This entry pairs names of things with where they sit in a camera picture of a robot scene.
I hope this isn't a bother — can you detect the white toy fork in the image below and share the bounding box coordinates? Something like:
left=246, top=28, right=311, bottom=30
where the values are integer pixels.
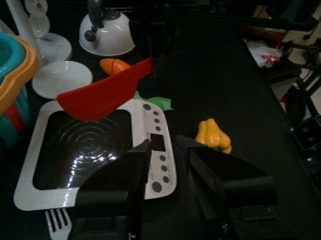
left=44, top=208, right=72, bottom=240

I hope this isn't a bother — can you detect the white toy induction cooktop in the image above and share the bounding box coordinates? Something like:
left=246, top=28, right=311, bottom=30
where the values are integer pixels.
left=12, top=97, right=178, bottom=212

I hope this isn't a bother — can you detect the orange toy carrot piece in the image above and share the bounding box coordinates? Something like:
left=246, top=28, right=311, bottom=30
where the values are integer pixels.
left=99, top=57, right=131, bottom=77

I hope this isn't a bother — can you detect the teal and orange toy basket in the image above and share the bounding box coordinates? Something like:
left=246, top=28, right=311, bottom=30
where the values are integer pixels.
left=0, top=31, right=40, bottom=158

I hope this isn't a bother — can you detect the red spatula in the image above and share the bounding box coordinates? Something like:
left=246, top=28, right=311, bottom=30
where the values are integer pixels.
left=55, top=56, right=154, bottom=122

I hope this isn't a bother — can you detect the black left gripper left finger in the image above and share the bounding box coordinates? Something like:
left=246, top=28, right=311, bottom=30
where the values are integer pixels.
left=71, top=138, right=153, bottom=240

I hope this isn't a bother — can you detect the white plastic bag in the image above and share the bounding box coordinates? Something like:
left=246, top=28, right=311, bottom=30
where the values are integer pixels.
left=245, top=39, right=284, bottom=68

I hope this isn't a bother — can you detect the white toy kettle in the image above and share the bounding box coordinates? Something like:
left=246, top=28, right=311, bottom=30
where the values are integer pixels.
left=78, top=0, right=137, bottom=57

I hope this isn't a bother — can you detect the green toy leaf piece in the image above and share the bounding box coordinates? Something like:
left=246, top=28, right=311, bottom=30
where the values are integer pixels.
left=131, top=91, right=174, bottom=113

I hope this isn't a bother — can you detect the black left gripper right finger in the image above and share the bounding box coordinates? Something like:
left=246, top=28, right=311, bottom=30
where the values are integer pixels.
left=175, top=134, right=296, bottom=240

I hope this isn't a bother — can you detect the yellow toy pepper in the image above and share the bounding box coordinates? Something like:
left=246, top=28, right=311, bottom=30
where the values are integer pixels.
left=194, top=117, right=233, bottom=155

